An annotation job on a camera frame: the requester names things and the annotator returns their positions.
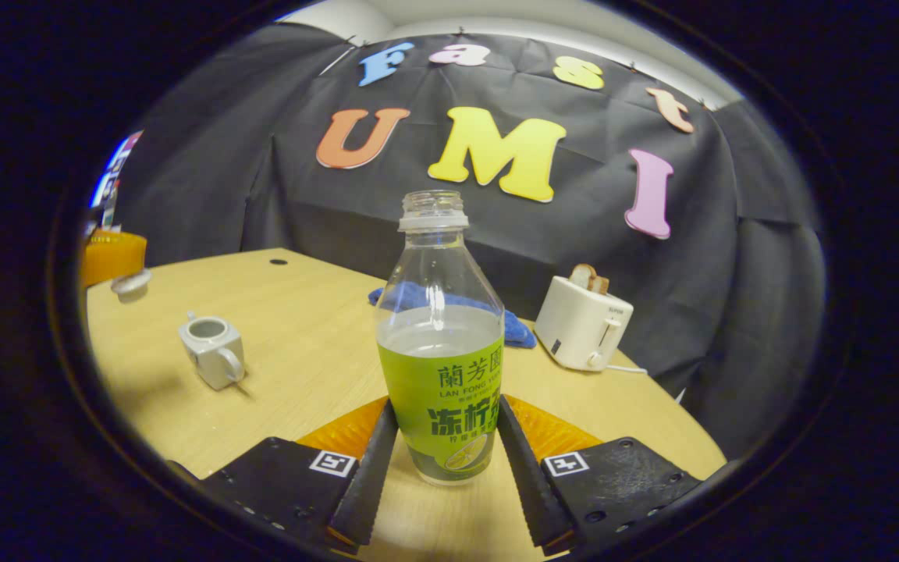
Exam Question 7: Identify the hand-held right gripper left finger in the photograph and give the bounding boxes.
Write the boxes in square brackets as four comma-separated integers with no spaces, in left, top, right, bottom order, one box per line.
[165,398,400,557]

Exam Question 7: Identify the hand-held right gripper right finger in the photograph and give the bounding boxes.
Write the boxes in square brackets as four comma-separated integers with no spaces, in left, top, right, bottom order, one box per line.
[496,394,704,557]

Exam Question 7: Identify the white teacup lid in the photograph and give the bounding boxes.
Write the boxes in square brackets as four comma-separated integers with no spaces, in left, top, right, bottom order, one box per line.
[111,269,154,304]

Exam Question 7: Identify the clear green label water bottle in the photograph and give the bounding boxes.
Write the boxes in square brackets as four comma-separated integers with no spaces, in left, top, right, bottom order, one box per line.
[375,190,506,486]

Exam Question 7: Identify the computer monitor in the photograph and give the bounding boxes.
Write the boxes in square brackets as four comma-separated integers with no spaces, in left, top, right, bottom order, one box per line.
[89,130,144,227]

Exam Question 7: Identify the blue towel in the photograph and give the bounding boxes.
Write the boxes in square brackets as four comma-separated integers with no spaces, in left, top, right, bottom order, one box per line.
[368,281,538,350]

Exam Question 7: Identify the white toaster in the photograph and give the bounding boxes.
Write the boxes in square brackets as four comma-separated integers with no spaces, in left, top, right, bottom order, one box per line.
[534,275,634,372]

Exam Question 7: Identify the black backdrop cloth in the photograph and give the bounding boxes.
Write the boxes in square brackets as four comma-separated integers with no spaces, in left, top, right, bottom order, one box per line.
[94,22,829,461]

